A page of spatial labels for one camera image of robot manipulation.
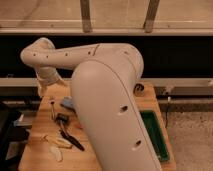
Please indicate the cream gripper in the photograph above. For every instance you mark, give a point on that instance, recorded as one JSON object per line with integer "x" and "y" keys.
{"x": 42, "y": 87}

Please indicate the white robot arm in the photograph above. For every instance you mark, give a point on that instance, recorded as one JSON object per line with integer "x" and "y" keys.
{"x": 102, "y": 88}

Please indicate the green plastic tray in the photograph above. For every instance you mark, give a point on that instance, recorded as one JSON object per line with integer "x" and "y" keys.
{"x": 152, "y": 125}

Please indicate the blue sponge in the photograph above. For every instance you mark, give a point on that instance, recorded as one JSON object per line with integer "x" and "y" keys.
{"x": 67, "y": 103}

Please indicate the black chair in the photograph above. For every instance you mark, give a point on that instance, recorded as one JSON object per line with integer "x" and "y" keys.
{"x": 9, "y": 132}

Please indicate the red chili pepper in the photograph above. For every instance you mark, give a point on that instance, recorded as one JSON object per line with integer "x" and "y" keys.
{"x": 78, "y": 126}

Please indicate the yellow banana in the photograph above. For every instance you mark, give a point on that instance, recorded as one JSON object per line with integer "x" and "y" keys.
{"x": 60, "y": 142}

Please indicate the pale wooden spoon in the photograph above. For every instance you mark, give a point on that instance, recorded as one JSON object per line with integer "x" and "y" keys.
{"x": 55, "y": 151}

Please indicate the black spatula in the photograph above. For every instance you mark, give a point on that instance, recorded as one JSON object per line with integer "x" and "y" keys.
{"x": 72, "y": 140}

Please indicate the black handled brush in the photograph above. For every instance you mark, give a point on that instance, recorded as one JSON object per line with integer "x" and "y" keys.
{"x": 62, "y": 119}

